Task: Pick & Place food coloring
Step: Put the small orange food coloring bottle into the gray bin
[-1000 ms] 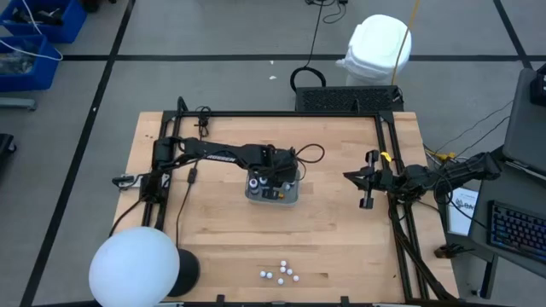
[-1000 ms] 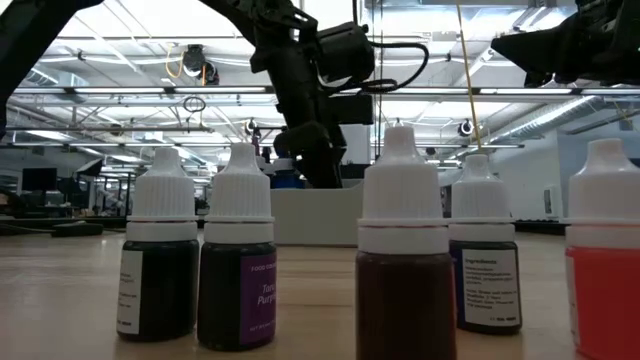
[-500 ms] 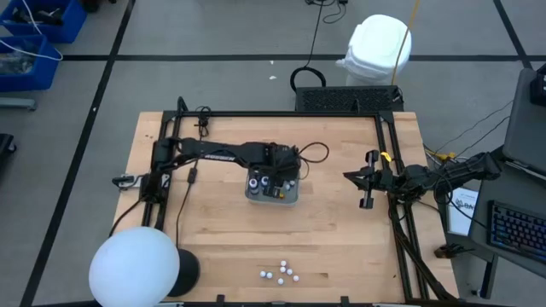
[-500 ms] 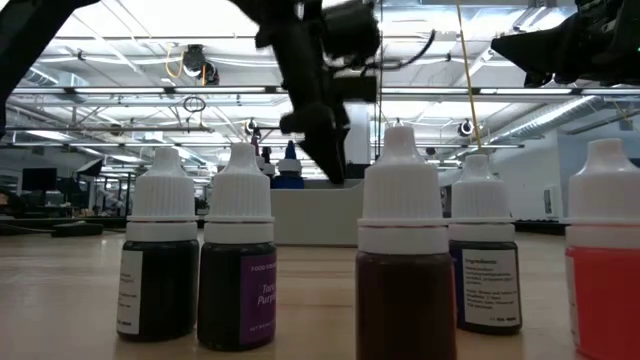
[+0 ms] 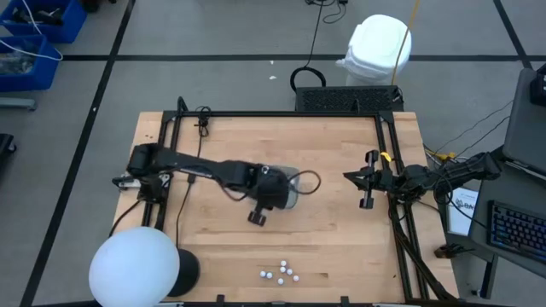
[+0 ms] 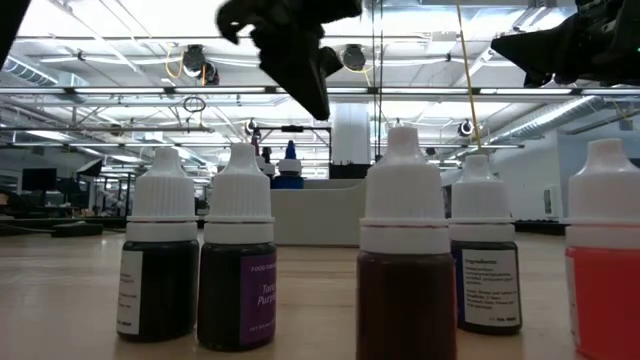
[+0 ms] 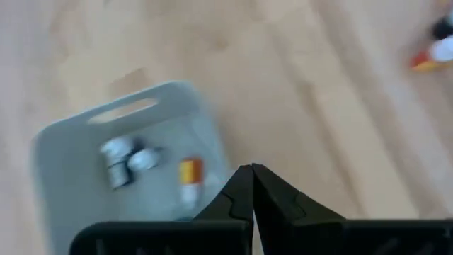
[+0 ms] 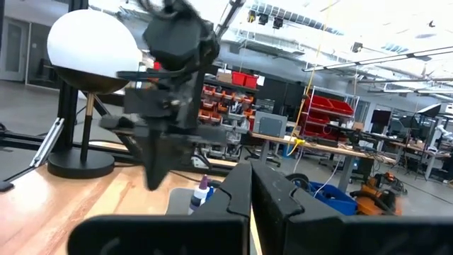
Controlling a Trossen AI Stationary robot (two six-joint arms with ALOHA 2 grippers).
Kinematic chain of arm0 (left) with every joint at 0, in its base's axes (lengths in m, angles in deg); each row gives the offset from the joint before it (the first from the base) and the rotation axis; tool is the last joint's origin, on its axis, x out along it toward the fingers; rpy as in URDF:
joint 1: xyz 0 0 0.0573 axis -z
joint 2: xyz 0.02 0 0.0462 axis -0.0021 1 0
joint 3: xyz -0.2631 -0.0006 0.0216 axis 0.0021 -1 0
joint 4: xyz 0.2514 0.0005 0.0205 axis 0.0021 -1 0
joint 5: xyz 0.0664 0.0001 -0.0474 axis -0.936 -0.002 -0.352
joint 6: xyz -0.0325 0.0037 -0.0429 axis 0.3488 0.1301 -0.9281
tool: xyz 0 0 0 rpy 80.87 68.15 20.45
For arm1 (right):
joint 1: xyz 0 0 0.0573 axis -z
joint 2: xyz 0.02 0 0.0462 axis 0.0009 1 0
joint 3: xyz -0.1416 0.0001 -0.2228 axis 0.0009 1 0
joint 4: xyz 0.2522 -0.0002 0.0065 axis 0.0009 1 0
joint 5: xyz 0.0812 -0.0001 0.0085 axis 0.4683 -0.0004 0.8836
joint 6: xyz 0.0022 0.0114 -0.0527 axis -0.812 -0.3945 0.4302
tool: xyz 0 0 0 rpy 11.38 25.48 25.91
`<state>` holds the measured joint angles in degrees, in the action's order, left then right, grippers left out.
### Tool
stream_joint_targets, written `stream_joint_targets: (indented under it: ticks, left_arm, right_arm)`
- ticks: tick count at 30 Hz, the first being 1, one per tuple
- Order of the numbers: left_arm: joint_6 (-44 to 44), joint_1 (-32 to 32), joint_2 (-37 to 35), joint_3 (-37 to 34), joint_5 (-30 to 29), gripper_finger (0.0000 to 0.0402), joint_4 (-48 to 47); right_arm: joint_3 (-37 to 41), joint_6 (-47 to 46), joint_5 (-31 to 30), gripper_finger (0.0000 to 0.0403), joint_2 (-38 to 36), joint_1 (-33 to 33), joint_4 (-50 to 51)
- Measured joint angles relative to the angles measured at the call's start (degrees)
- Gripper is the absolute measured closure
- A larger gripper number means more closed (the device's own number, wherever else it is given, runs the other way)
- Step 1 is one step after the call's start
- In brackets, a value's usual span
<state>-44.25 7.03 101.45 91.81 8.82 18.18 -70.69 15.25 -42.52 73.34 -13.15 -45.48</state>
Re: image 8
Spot black aluminium frame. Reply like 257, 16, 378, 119
0, 0, 248, 178

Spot red bins wire shelf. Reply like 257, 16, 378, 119
300, 86, 355, 140

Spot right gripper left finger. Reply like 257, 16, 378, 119
66, 161, 253, 255

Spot grey metal box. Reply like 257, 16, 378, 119
253, 110, 289, 140

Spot orange black shop vacuum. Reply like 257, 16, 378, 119
349, 171, 408, 216

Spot purple-tipped food colouring bottle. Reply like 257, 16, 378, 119
188, 173, 212, 215

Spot red storage bin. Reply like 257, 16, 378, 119
243, 74, 260, 90
231, 71, 246, 87

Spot long wooden workbench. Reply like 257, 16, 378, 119
249, 132, 397, 194

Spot linear ceiling light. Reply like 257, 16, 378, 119
302, 45, 453, 73
357, 76, 453, 95

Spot white cable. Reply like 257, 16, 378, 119
313, 155, 343, 198

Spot cluttered background workbench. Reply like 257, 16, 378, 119
389, 138, 453, 182

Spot white globe table lamp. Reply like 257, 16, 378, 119
47, 8, 143, 180

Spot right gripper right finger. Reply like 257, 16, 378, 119
251, 161, 453, 255

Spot cardboard box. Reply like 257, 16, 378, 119
215, 68, 233, 84

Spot yellow hanging cable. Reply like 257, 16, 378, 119
285, 0, 336, 157

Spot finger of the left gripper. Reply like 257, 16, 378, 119
137, 135, 166, 192
155, 139, 193, 192

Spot blue plastic storage bin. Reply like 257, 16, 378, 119
307, 181, 359, 216

